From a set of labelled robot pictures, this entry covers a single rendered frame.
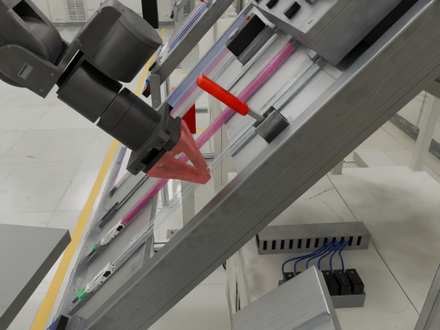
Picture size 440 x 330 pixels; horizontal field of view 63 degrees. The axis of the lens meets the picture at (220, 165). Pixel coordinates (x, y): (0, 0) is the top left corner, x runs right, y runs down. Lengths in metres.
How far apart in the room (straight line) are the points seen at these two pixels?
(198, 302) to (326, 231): 0.83
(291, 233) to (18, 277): 0.62
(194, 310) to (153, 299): 1.09
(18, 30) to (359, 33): 0.32
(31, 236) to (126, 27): 0.76
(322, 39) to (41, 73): 0.28
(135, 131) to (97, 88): 0.06
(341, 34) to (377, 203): 0.78
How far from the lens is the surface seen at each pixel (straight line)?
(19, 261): 0.99
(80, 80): 0.42
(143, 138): 0.43
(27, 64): 0.41
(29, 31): 0.41
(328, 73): 0.42
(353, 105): 0.37
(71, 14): 9.56
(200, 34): 1.79
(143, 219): 0.60
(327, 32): 0.38
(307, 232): 0.87
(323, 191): 1.12
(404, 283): 0.89
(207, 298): 1.60
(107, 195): 0.90
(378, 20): 0.40
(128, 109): 0.42
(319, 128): 0.36
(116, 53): 0.40
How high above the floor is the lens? 1.20
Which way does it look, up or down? 29 degrees down
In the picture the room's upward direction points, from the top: straight up
